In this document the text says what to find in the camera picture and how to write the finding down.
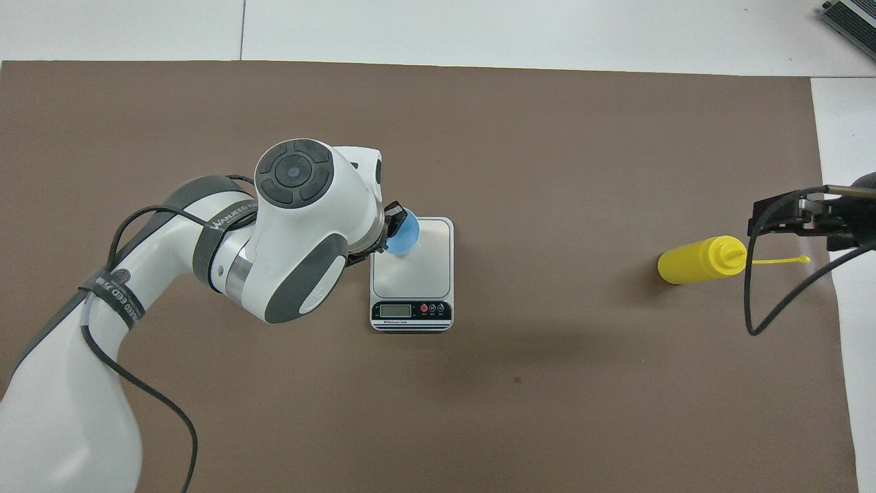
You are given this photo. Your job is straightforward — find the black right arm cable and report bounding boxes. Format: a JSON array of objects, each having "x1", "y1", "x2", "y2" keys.
[{"x1": 743, "y1": 184, "x2": 876, "y2": 336}]

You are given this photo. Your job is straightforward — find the yellow squeeze bottle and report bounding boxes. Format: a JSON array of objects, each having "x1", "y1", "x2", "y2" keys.
[{"x1": 658, "y1": 236, "x2": 811, "y2": 286}]

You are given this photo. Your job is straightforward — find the grey ribbed metal device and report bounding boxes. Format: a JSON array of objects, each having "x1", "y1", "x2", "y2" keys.
[{"x1": 820, "y1": 0, "x2": 876, "y2": 64}]

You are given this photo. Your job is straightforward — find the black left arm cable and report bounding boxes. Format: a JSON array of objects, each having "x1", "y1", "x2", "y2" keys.
[{"x1": 81, "y1": 175, "x2": 255, "y2": 493}]

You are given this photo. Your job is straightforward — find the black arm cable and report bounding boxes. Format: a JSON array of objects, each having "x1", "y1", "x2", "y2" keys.
[
  {"x1": 81, "y1": 175, "x2": 255, "y2": 493},
  {"x1": 743, "y1": 184, "x2": 876, "y2": 336}
]

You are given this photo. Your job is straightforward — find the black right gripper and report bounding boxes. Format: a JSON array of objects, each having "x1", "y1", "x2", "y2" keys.
[{"x1": 747, "y1": 171, "x2": 876, "y2": 251}]

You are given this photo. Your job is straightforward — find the light blue plastic cup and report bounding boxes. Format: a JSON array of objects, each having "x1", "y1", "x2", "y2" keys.
[{"x1": 382, "y1": 207, "x2": 420, "y2": 257}]

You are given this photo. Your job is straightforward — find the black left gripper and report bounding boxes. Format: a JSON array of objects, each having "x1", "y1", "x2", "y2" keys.
[{"x1": 346, "y1": 201, "x2": 409, "y2": 268}]

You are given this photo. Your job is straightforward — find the brown paper mat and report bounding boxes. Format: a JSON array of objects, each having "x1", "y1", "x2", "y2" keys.
[{"x1": 0, "y1": 60, "x2": 860, "y2": 493}]

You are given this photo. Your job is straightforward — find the silver digital kitchen scale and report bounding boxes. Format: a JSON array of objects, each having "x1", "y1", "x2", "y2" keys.
[{"x1": 370, "y1": 216, "x2": 454, "y2": 333}]

